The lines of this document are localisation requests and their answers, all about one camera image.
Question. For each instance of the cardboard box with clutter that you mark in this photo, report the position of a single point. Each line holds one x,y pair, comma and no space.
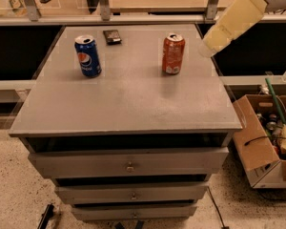
263,166

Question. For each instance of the black object on floor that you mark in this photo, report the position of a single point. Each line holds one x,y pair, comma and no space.
46,216

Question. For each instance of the bottom grey drawer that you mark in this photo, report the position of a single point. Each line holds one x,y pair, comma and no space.
153,211

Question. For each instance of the green stick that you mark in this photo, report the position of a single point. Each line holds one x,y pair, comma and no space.
273,95

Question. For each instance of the top grey drawer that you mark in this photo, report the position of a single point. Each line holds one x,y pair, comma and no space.
129,163

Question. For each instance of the orange soda can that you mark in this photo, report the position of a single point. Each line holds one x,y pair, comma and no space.
173,50

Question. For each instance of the middle grey drawer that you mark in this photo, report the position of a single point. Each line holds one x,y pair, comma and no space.
139,192

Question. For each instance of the grey drawer cabinet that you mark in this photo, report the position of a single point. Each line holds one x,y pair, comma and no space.
132,104

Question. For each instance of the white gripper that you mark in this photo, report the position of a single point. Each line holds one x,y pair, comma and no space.
240,15

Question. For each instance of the grey drawer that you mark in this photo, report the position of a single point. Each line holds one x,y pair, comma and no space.
153,211
129,163
139,192

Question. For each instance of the blue pepsi can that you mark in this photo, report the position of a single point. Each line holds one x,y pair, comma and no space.
87,55

